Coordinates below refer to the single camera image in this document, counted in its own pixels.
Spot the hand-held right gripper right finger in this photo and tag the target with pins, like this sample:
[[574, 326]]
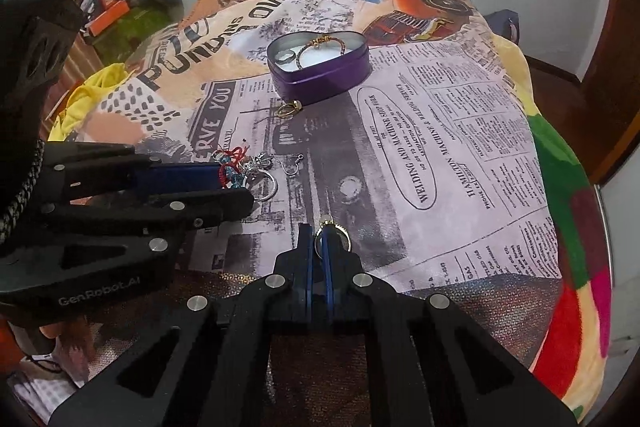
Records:
[[327, 277]]

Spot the colourful patch blanket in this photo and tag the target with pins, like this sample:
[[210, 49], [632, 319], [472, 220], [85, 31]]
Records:
[[565, 217]]

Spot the orange box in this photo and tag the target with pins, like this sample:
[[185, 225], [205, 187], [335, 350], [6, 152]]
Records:
[[107, 22]]

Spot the grey green bag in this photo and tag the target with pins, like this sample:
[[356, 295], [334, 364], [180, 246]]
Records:
[[145, 2]]

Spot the yellow cloth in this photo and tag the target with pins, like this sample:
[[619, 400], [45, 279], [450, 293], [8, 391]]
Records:
[[95, 92]]

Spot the silver earring hook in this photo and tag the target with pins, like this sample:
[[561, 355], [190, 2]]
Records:
[[289, 168]]

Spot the silver hoop with charm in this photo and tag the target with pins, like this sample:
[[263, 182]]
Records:
[[274, 187]]

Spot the purple heart-shaped tin box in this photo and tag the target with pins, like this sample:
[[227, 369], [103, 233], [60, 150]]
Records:
[[320, 79]]

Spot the newspaper print cloth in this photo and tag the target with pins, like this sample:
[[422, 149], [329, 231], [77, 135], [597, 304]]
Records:
[[450, 157]]

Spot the dark blue cloth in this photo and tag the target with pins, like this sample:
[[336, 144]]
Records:
[[505, 27]]

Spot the wooden door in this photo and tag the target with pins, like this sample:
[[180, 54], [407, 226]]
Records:
[[615, 72]]

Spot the white mesh cloth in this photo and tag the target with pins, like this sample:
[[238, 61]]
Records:
[[40, 387]]

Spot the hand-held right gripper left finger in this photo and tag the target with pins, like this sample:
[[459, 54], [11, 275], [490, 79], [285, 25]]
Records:
[[306, 277]]

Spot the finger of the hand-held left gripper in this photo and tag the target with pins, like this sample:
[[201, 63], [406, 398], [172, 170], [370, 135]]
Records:
[[215, 207], [170, 179]]

